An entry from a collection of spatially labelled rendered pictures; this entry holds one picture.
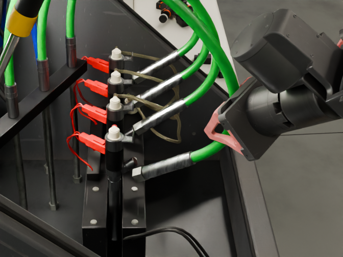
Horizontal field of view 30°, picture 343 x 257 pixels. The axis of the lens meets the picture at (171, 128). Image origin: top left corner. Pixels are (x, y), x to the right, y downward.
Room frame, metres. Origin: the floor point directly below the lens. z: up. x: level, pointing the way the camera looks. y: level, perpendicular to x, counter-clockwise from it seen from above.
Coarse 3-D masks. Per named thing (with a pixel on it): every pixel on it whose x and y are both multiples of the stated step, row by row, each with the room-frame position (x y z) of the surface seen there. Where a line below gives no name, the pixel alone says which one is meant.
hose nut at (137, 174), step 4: (136, 168) 0.67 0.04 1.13; (140, 168) 0.67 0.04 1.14; (132, 172) 0.67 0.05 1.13; (136, 172) 0.67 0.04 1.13; (140, 172) 0.66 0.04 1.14; (132, 176) 0.67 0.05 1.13; (136, 176) 0.66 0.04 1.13; (140, 176) 0.66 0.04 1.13; (136, 180) 0.66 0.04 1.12; (140, 180) 0.66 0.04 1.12; (144, 180) 0.66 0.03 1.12
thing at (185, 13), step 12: (168, 0) 0.66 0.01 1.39; (180, 0) 0.66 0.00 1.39; (180, 12) 0.65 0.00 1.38; (192, 12) 0.66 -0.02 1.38; (192, 24) 0.65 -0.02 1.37; (204, 24) 0.65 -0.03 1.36; (204, 36) 0.64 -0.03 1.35; (216, 48) 0.64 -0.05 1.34; (216, 60) 0.64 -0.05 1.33; (228, 60) 0.64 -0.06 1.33; (228, 72) 0.64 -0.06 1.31; (228, 84) 0.63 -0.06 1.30; (216, 144) 0.64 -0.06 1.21; (192, 156) 0.65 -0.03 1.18; (204, 156) 0.64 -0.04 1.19
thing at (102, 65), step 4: (88, 60) 1.03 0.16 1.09; (92, 60) 1.03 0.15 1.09; (96, 60) 1.03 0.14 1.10; (100, 60) 1.03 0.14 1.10; (104, 60) 1.02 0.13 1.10; (92, 64) 1.02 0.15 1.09; (96, 64) 1.02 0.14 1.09; (100, 64) 1.01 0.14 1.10; (104, 64) 1.01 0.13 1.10; (108, 64) 1.01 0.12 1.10; (96, 68) 1.02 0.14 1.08; (100, 68) 1.01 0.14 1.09; (104, 68) 1.01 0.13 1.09; (108, 68) 1.00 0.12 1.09; (108, 72) 1.00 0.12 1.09
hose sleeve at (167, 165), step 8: (168, 160) 0.66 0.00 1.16; (176, 160) 0.65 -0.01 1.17; (184, 160) 0.65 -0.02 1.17; (144, 168) 0.67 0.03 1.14; (152, 168) 0.66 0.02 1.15; (160, 168) 0.66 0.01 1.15; (168, 168) 0.65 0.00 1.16; (176, 168) 0.65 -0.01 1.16; (144, 176) 0.66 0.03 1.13; (152, 176) 0.66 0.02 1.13
